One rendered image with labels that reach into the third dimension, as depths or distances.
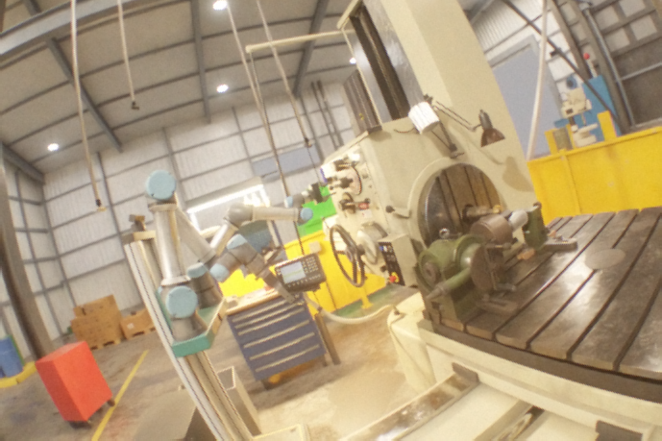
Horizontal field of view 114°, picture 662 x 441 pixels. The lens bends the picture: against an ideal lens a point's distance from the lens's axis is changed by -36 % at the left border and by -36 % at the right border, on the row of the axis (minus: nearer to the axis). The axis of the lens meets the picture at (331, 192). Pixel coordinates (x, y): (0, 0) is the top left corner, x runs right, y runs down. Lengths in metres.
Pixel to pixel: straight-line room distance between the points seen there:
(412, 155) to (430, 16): 1.01
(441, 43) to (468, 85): 0.32
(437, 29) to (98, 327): 8.73
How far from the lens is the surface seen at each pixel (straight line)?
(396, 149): 1.74
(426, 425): 1.37
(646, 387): 1.03
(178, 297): 1.20
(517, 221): 1.71
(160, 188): 1.22
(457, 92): 2.14
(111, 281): 15.81
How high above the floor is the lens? 1.64
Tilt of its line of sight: level
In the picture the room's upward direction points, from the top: 20 degrees counter-clockwise
